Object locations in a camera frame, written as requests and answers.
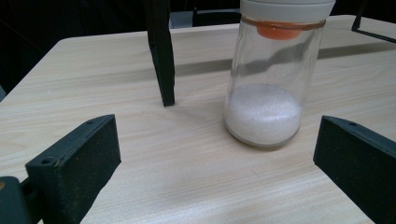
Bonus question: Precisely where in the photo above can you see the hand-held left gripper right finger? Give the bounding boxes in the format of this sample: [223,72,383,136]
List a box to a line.
[313,115,396,224]

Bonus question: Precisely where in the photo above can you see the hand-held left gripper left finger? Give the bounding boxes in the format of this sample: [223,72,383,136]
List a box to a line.
[25,114,121,224]

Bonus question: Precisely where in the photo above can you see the white-lidded glass jar white granules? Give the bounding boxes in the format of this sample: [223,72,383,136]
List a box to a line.
[223,0,337,147]

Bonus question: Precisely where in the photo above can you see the black metal shelf rack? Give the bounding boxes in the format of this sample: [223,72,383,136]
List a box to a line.
[144,0,396,107]

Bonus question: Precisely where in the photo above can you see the pale metal frame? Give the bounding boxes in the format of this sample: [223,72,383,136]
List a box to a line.
[169,10,194,30]

